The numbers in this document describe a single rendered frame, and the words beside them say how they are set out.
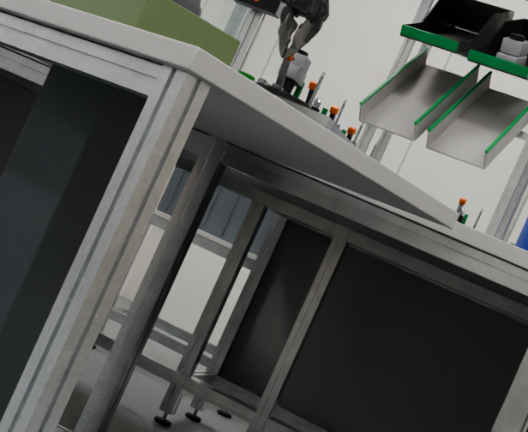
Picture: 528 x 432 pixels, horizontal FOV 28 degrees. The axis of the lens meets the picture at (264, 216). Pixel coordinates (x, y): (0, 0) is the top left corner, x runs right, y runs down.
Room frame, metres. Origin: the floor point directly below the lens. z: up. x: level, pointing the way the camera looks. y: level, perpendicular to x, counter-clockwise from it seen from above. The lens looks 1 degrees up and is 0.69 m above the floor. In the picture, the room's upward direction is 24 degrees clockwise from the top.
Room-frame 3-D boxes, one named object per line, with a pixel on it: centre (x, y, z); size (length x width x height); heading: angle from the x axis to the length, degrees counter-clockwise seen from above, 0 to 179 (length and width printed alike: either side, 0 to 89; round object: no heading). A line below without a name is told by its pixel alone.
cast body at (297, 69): (2.35, 0.07, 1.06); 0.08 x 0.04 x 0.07; 163
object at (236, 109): (1.80, 0.27, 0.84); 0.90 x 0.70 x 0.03; 50
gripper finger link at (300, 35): (2.22, 0.09, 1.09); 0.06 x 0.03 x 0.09; 163
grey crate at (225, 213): (4.48, 0.06, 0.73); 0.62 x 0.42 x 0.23; 73
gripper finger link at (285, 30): (2.23, 0.12, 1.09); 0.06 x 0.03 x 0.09; 163
